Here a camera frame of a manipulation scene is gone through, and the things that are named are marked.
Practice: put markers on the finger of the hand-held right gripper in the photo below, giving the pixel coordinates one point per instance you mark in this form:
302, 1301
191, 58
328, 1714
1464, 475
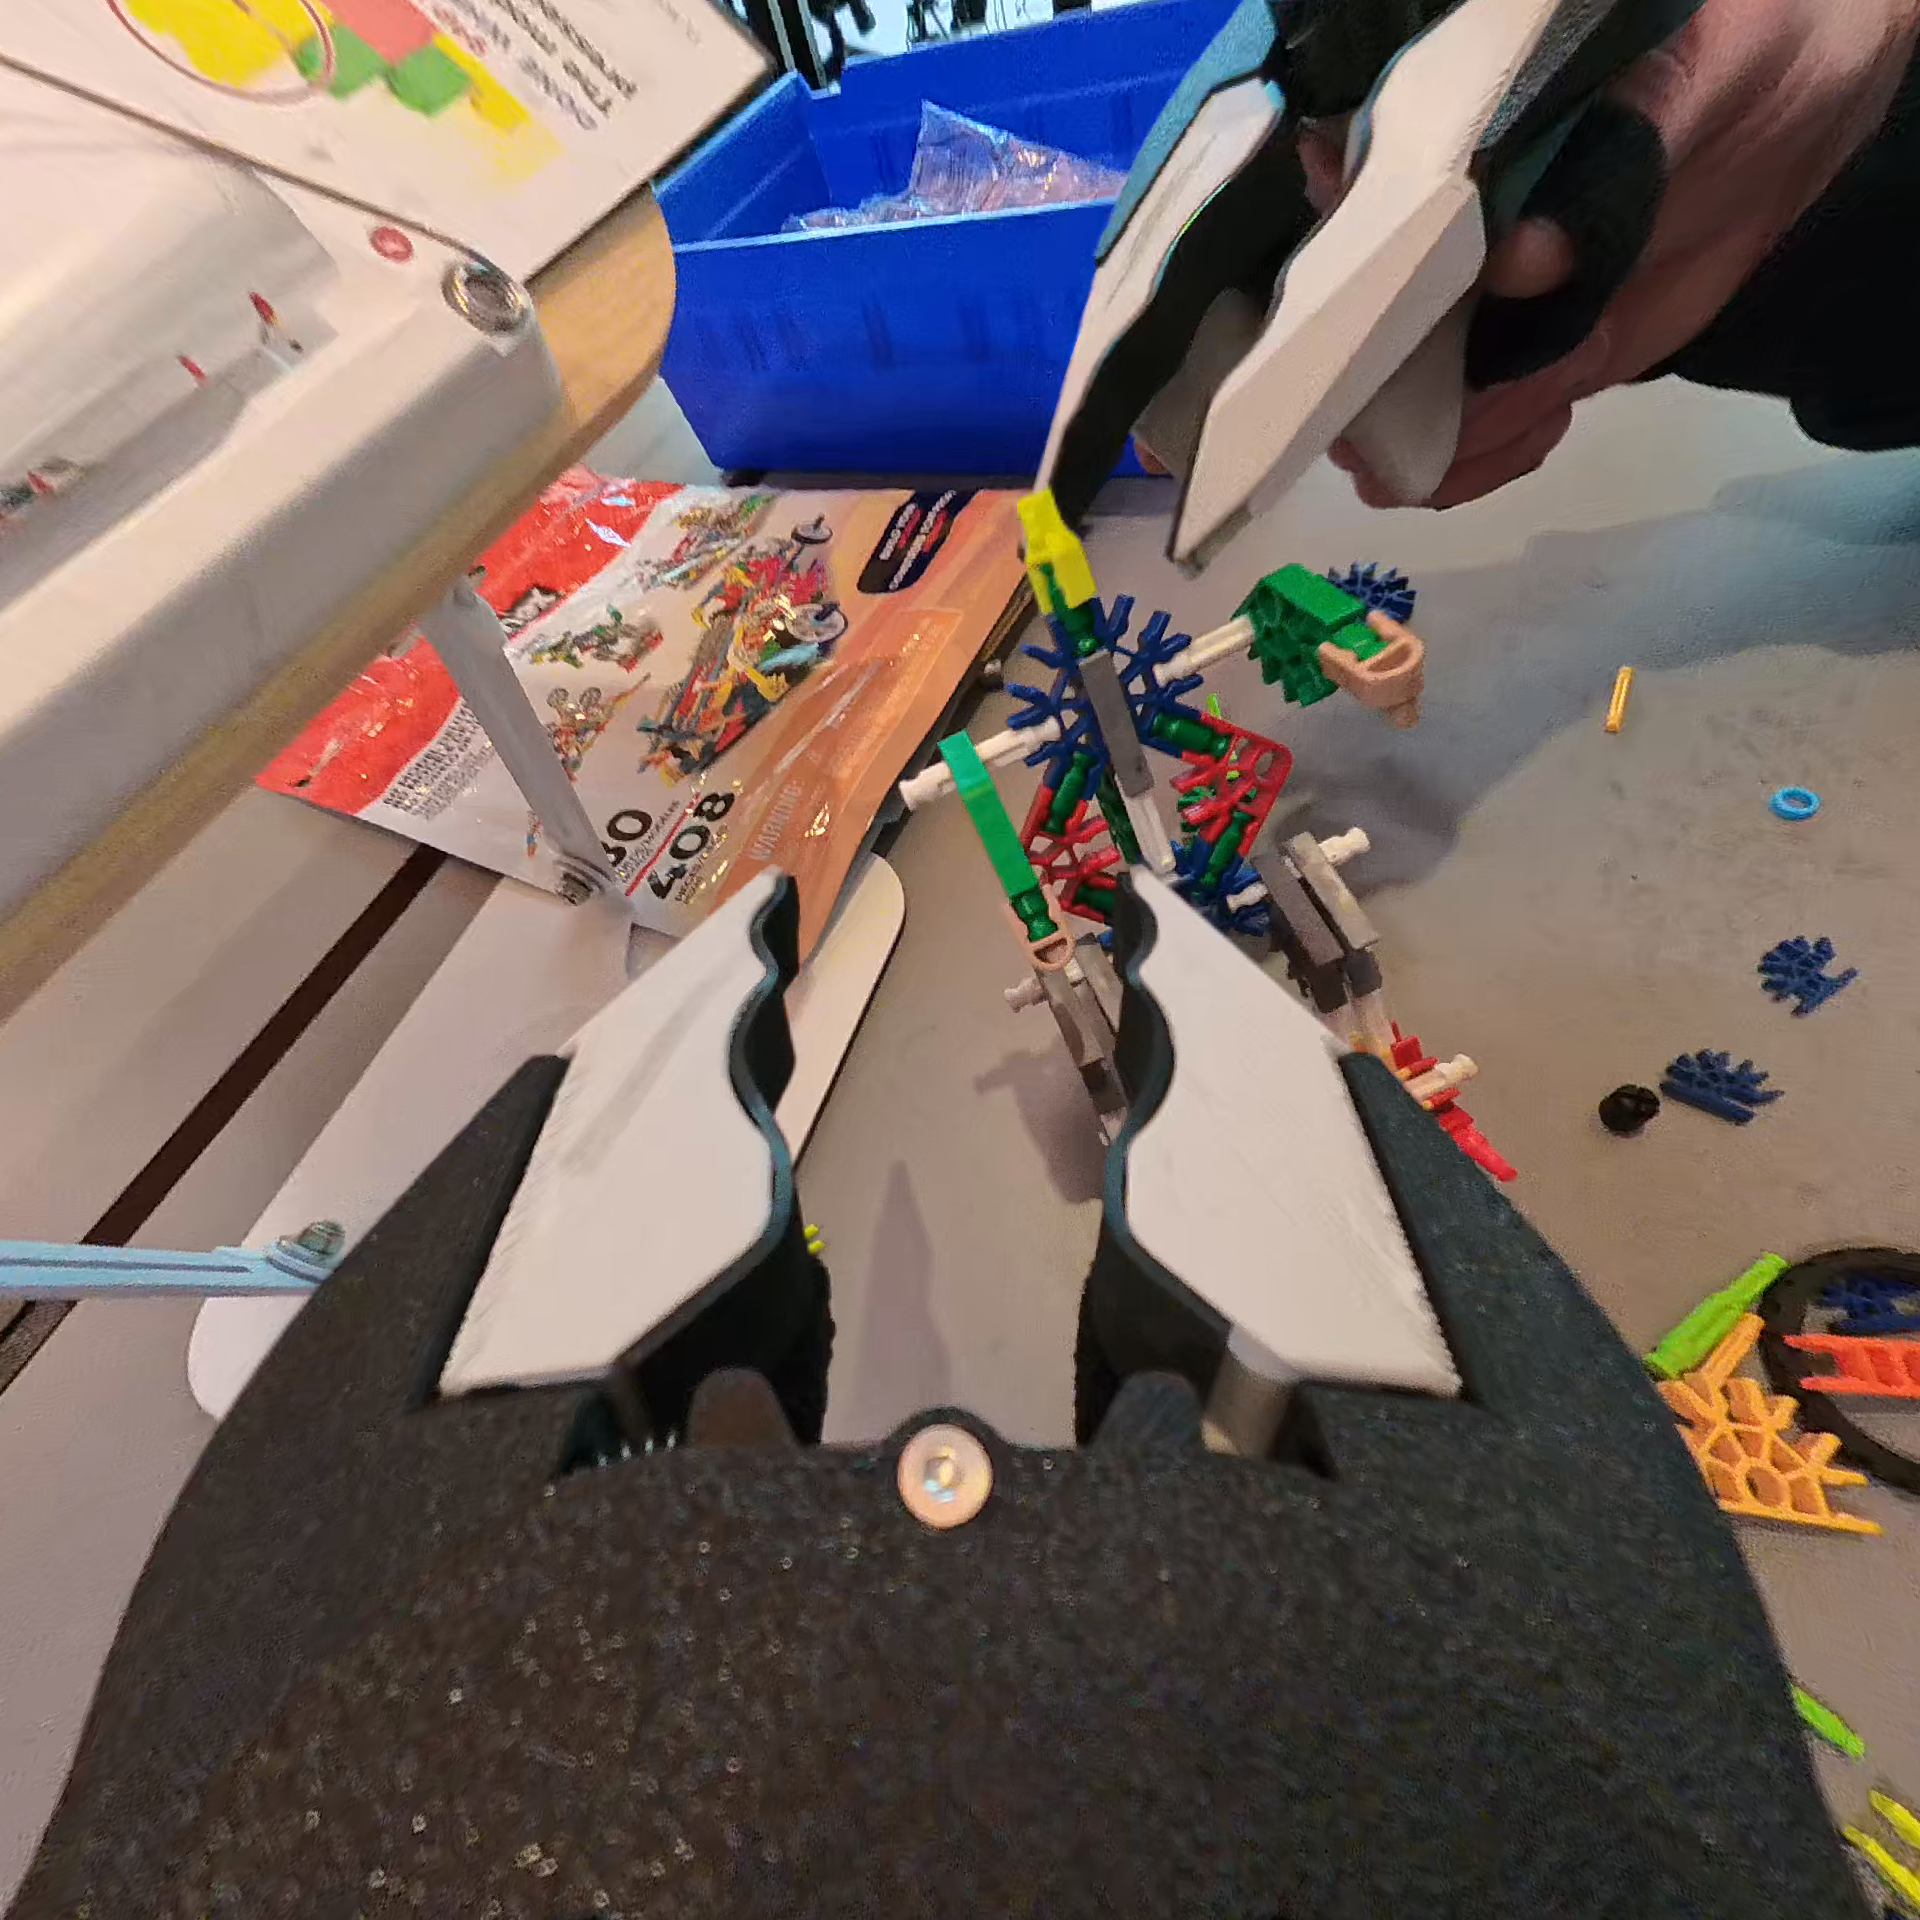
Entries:
1184, 225
1382, 271

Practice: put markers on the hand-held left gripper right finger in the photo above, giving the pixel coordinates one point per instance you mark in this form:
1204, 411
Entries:
1276, 1184

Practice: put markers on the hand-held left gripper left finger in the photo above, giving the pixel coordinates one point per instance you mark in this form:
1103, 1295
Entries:
630, 1170

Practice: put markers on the yellow clip connector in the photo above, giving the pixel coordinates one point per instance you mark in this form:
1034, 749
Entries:
1050, 546

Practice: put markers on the short dark green rod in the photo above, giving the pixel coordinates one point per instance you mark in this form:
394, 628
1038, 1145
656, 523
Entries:
1078, 617

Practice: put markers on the multicoloured construction toy model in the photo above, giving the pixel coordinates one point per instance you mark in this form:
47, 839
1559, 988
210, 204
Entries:
1126, 705

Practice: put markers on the lime green rod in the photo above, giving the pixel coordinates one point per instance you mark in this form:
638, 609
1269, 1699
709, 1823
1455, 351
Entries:
1711, 1320
1827, 1722

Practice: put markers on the person's right forearm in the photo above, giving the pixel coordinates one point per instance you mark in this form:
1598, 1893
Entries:
1846, 346

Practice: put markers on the person's right hand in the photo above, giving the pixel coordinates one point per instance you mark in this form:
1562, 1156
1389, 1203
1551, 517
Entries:
1786, 120

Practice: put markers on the clear plastic bag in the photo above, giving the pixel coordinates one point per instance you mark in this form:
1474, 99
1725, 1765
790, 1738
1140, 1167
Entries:
974, 164

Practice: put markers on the large blue snowflake connector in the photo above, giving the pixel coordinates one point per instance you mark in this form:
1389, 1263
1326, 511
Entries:
1382, 586

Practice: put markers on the blue plastic bin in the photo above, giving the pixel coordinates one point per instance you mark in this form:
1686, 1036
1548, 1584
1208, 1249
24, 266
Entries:
869, 346

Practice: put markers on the small black connector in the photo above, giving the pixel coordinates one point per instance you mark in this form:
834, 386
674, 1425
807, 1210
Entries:
1629, 1108

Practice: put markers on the small blue fan connector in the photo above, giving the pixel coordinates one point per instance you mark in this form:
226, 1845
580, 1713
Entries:
1810, 973
1717, 1088

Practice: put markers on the short yellow rod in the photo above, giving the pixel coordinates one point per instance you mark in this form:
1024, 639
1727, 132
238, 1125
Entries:
1725, 1349
1619, 697

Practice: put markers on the black rubber tyre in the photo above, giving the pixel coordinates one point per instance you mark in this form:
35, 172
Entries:
1780, 1349

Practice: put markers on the K'nex instruction bag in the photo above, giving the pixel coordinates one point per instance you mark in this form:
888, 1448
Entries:
839, 674

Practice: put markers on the large yellow fan connector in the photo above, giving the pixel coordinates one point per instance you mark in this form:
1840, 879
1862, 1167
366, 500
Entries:
1756, 1453

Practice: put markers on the orange connector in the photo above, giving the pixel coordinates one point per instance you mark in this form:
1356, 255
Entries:
1862, 1365

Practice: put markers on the printed white board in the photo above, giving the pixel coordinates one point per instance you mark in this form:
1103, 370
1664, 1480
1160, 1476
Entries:
571, 105

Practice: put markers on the lime clip connector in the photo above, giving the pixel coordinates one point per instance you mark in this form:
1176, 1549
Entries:
1887, 1852

